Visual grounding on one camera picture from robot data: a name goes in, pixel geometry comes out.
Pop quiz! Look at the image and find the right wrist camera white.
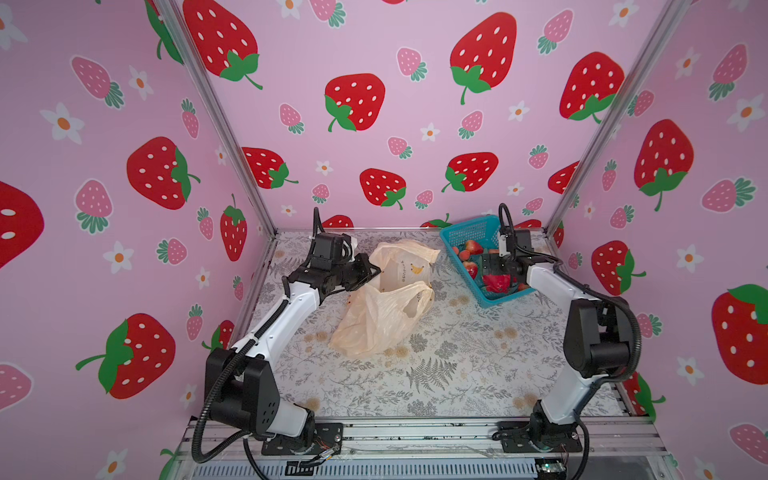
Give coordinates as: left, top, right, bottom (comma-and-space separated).
497, 234, 510, 257

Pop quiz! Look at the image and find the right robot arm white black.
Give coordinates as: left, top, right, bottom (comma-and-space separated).
492, 226, 642, 453

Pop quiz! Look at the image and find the fake red dragon fruit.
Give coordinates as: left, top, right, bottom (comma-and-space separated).
482, 274, 512, 294

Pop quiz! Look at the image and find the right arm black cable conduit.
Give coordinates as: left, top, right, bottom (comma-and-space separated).
497, 202, 643, 382

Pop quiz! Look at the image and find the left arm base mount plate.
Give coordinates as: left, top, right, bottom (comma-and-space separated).
261, 422, 344, 456

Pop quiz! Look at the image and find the aluminium frame post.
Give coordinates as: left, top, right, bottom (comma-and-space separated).
157, 0, 277, 239
544, 0, 690, 240

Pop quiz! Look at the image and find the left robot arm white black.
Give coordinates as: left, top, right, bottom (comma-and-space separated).
198, 232, 381, 445

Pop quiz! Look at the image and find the teal plastic basket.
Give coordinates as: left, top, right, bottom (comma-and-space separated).
439, 215, 535, 308

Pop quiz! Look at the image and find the aluminium frame post right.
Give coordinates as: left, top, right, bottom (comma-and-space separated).
544, 0, 690, 240

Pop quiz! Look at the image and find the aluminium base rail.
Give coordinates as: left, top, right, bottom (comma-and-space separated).
169, 417, 682, 479

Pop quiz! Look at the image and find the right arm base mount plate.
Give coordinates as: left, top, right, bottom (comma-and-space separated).
491, 419, 583, 454

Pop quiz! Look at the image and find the translucent orange plastic bag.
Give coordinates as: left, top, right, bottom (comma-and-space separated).
329, 239, 440, 359

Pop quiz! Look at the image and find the aluminium frame post left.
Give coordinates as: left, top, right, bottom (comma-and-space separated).
157, 0, 277, 239

